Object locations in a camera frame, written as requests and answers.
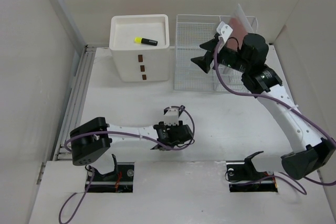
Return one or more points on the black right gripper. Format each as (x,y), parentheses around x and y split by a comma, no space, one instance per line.
(204,62)

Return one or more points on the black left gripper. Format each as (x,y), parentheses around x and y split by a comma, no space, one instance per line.
(167,127)

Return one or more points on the clear mesh document pouch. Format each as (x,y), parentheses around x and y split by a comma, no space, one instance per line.
(241,25)

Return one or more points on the yellow highlighter marker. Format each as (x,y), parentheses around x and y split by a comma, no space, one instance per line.
(145,41)

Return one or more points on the white bottom drawer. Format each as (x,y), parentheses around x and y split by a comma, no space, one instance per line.
(143,77)

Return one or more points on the white drawer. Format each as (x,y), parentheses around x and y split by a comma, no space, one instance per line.
(142,68)
(143,77)
(133,57)

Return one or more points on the white top drawer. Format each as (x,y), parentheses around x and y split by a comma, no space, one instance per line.
(133,57)

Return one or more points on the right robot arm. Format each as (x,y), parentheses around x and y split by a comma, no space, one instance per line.
(311,146)

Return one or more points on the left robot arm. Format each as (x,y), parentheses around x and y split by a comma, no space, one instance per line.
(89,144)

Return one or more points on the white drawer organizer body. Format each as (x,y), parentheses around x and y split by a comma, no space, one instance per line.
(140,45)

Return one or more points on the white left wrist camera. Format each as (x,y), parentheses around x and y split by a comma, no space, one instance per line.
(172,114)

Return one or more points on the white wire mesh file rack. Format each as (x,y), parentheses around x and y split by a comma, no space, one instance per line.
(191,31)

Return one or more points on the aluminium rail frame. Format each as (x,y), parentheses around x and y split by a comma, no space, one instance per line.
(74,109)

